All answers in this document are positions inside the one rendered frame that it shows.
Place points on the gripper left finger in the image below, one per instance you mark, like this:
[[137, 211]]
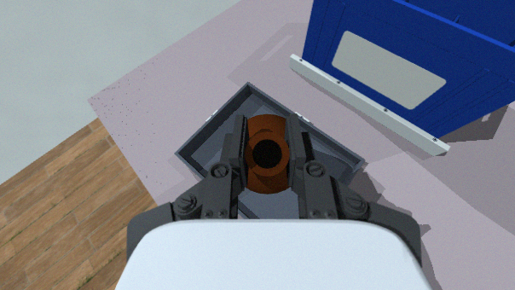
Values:
[[216, 195]]

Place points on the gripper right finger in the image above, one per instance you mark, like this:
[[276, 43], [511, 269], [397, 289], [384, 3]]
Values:
[[319, 194]]

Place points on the brown bottle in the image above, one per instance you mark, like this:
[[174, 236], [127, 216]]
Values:
[[267, 154]]

